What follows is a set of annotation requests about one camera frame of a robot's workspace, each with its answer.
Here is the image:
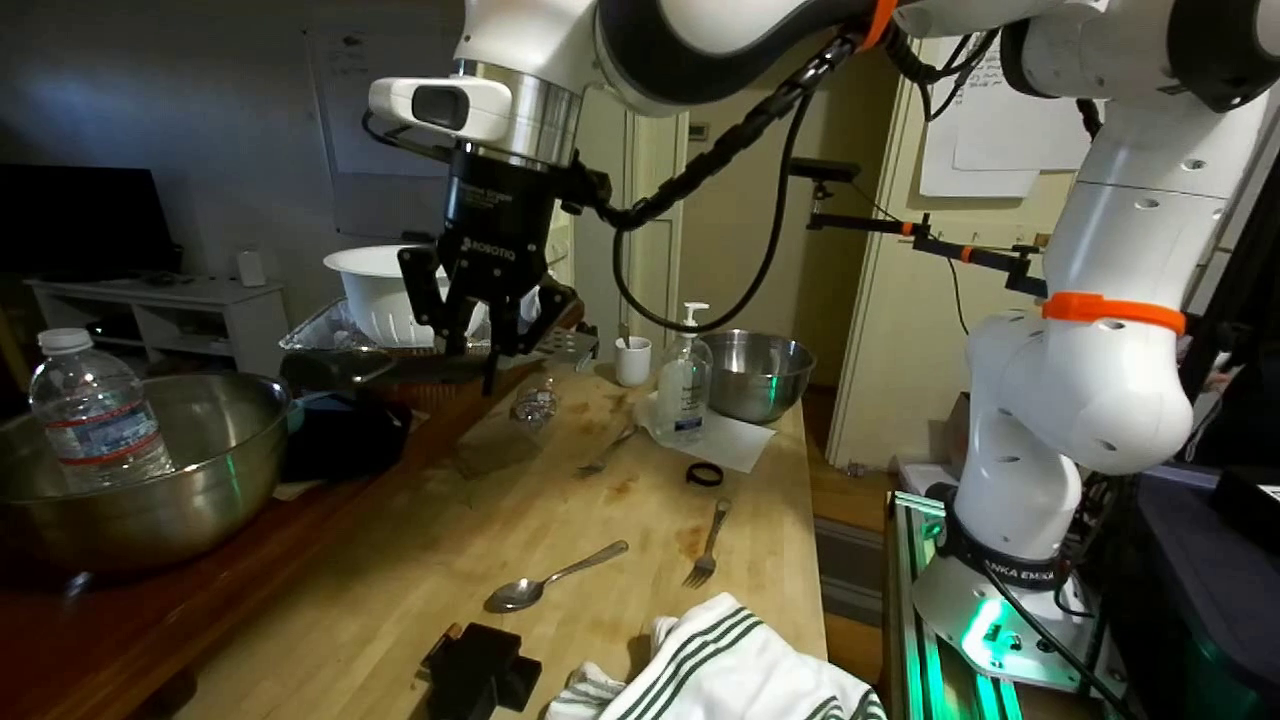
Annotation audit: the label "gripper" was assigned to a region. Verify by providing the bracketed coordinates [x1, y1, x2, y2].
[397, 145, 580, 396]

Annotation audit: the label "white plastic colander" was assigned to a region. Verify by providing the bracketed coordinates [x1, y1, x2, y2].
[322, 244, 493, 348]

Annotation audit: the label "small clear glass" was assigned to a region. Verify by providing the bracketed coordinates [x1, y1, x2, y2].
[509, 383, 560, 434]

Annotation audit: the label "aluminium foil tray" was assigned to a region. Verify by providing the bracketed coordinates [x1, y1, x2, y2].
[279, 297, 601, 365]

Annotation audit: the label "small white cup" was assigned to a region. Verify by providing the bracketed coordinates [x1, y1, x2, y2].
[613, 335, 654, 389]

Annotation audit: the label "black pan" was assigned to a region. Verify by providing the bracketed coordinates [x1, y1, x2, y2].
[279, 350, 413, 483]

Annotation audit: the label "white door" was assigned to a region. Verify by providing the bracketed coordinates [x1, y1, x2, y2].
[574, 88, 692, 353]

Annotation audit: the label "silver fork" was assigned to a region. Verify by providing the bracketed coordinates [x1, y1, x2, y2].
[574, 424, 642, 479]
[681, 499, 732, 590]

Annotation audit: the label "whiteboard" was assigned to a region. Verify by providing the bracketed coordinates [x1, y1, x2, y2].
[304, 24, 463, 241]

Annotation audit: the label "clear pump sanitizer bottle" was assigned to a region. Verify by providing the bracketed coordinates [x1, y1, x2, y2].
[655, 301, 714, 447]

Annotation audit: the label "white low shelf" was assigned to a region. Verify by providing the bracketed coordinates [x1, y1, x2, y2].
[27, 276, 290, 378]

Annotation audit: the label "silver spoon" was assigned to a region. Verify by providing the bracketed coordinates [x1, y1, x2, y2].
[483, 540, 631, 614]

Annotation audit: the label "white paper napkin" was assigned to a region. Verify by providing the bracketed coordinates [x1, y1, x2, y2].
[634, 390, 777, 475]

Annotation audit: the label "small steel bowl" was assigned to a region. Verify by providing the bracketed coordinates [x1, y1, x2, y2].
[698, 330, 817, 425]

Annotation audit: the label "large steel bowl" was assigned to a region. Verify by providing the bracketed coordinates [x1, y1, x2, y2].
[0, 373, 294, 573]

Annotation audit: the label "black block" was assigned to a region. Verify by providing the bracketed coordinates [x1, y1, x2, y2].
[419, 621, 544, 720]

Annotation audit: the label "clear plastic water bottle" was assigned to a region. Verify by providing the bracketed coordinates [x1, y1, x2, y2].
[29, 328, 177, 493]

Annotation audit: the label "black television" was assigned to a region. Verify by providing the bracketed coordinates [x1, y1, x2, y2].
[0, 163, 183, 283]

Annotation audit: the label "white green striped towel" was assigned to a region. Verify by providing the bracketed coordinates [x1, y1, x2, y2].
[544, 592, 889, 720]

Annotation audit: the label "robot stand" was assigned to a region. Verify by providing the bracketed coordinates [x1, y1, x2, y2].
[884, 458, 1131, 720]

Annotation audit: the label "white paper sheets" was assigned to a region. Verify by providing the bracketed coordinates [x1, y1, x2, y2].
[918, 38, 1097, 199]

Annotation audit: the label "black case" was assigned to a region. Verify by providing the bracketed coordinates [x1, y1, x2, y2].
[1098, 462, 1280, 720]

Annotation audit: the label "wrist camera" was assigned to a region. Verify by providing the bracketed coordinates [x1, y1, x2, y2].
[560, 162, 614, 216]

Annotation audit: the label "camera on mount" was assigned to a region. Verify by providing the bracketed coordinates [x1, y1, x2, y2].
[788, 156, 1050, 300]

